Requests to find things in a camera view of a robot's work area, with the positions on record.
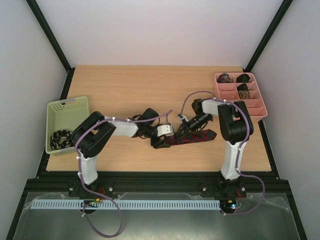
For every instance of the black rolled tie back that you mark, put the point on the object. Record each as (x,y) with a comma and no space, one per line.
(243,78)

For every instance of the black white patterned tie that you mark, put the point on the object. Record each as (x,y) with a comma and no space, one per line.
(61,139)

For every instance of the black frame post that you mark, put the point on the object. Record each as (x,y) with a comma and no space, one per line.
(276,20)
(41,19)

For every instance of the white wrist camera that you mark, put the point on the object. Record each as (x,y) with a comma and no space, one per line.
(182,117)
(165,130)

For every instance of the left black frame post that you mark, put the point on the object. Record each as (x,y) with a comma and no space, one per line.
(41,19)

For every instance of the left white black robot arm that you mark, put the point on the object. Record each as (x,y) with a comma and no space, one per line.
(91,136)

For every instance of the brown patterned rolled tie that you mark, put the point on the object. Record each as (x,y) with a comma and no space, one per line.
(244,95)

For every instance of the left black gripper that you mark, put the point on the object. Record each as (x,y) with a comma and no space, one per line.
(157,144)

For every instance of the black rolled tie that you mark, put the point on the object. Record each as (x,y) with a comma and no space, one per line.
(243,78)
(242,87)

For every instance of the red navy striped tie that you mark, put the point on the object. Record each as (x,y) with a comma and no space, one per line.
(202,136)

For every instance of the green plastic basket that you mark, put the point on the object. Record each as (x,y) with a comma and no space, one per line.
(67,115)

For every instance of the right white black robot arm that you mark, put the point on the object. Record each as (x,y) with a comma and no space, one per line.
(235,126)

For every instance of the pink divided organizer tray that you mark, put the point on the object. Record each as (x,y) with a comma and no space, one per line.
(255,106)

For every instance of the light blue cable duct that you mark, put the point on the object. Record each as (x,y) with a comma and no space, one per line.
(73,204)

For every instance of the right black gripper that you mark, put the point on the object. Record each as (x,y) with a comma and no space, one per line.
(186,126)

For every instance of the black aluminium frame rail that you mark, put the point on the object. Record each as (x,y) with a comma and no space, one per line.
(192,183)

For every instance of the dark floral rolled tie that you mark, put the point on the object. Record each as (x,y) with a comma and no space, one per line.
(224,78)

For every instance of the right black frame post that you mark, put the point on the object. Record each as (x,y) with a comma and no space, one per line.
(276,20)

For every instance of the black rolled tie middle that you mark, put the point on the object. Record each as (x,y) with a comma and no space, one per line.
(242,87)

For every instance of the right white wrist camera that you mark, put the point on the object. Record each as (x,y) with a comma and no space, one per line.
(182,117)

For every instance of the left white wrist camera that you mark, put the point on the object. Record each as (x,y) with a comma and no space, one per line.
(165,130)

